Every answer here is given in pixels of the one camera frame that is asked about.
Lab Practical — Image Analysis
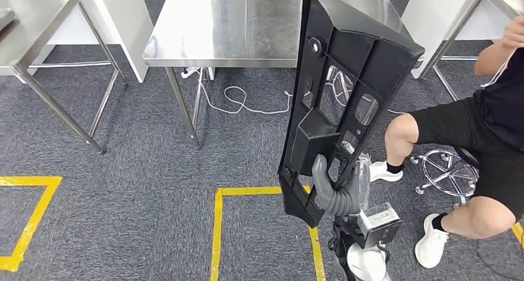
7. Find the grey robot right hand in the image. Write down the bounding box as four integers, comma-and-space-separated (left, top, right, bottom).
311, 153, 372, 217

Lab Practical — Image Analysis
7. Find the black plastic plate bracket part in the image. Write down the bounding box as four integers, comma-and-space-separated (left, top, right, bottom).
277, 0, 426, 229

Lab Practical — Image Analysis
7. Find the chrome wheeled stool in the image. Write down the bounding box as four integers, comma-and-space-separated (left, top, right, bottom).
410, 148, 481, 206

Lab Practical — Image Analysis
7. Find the yellow floor tape square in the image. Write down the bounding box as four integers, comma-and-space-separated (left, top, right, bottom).
209, 185, 327, 281
510, 222, 524, 251
0, 175, 63, 273

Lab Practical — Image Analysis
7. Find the person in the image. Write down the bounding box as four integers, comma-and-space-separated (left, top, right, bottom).
368, 15, 524, 270

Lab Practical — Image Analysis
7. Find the white power strip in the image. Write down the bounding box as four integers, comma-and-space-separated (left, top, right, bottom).
181, 66, 216, 80

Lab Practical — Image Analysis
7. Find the white cabinet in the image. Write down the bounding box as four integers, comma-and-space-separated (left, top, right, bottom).
401, 0, 512, 80
47, 0, 154, 83

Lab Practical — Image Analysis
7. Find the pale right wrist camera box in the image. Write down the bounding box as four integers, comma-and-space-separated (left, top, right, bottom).
357, 202, 404, 250

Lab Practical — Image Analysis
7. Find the white floor cable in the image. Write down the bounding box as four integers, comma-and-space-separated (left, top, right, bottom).
196, 68, 406, 116

